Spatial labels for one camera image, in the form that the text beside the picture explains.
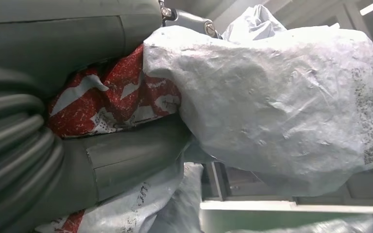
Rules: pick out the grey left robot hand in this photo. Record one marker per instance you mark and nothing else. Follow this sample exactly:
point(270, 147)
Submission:
point(61, 38)

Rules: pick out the grey mailer red print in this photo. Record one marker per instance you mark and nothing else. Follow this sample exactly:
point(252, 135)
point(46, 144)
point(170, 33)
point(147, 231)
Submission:
point(254, 106)

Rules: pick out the green plastic basket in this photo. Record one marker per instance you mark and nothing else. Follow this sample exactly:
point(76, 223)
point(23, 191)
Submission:
point(270, 222)

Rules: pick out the plain grey mailer bag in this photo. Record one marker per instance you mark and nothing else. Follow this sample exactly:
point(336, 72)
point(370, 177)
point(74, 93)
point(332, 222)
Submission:
point(181, 205)

